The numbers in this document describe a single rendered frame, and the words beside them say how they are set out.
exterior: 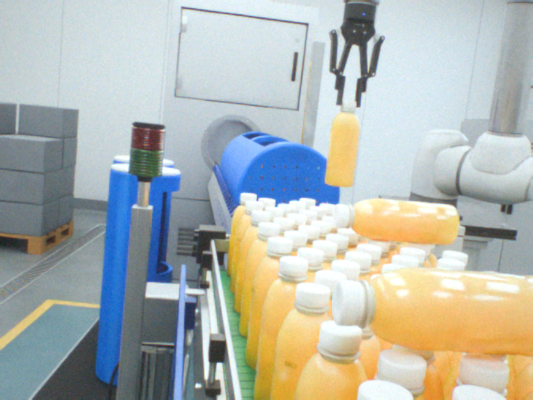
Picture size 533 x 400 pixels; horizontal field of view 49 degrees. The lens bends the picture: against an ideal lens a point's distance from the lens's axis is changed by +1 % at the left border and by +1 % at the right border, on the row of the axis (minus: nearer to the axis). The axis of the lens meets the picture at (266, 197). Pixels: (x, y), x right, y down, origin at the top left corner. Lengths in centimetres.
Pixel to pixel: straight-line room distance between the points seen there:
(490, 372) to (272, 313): 34
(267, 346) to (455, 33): 644
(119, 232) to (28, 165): 274
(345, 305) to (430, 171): 147
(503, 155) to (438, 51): 522
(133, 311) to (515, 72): 125
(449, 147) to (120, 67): 539
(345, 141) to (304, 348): 82
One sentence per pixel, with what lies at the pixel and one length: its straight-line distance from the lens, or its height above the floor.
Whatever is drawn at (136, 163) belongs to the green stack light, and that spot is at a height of 118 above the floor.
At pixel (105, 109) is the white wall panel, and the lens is 697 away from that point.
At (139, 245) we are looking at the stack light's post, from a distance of 115.
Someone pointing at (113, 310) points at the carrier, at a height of 46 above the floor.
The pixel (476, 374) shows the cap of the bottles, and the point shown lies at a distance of 54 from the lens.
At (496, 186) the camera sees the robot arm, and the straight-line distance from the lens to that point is 186.
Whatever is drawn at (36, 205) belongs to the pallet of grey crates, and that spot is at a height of 40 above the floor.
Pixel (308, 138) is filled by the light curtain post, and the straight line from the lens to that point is 304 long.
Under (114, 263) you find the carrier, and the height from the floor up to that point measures 66.
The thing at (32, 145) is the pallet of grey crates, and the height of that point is 88.
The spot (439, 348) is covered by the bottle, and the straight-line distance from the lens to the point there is 53.
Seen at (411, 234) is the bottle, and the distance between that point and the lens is 101.
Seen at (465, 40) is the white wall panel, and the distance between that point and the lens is 712.
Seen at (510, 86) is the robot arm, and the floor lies 146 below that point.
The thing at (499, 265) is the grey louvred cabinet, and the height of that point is 57.
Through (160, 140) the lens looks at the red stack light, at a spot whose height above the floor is 123.
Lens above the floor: 129
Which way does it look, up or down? 8 degrees down
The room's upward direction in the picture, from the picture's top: 6 degrees clockwise
